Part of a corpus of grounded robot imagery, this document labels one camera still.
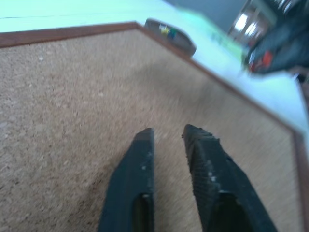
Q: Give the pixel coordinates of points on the grey oval tray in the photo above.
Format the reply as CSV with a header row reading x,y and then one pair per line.
x,y
183,41

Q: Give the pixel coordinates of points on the cork board with wooden frame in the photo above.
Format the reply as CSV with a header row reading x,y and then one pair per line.
x,y
96,96

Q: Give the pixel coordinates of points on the blue pushpin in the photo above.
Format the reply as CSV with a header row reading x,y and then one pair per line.
x,y
171,35

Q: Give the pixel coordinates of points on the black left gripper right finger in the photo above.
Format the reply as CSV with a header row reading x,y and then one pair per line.
x,y
212,174

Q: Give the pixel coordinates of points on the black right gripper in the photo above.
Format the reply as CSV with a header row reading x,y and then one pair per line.
x,y
287,46

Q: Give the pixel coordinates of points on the green pushpin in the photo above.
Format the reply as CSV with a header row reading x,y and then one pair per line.
x,y
172,31

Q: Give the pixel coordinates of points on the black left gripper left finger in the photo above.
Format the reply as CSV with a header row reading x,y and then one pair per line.
x,y
131,183

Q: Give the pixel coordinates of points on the yellow pushpin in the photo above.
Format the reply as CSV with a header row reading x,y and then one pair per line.
x,y
164,30

